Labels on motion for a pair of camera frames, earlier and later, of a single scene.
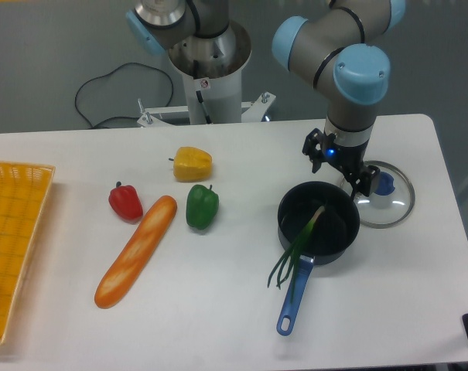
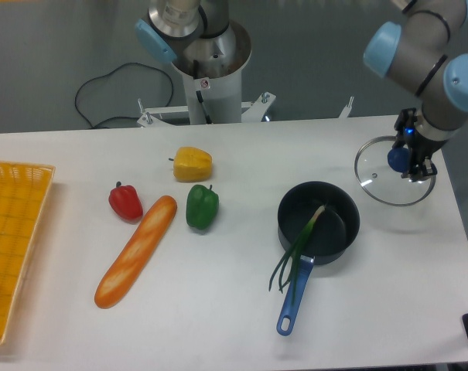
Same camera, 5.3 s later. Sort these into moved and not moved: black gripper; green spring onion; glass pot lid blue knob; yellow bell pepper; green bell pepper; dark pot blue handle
Moved: glass pot lid blue knob; black gripper
Not moved: dark pot blue handle; yellow bell pepper; green bell pepper; green spring onion
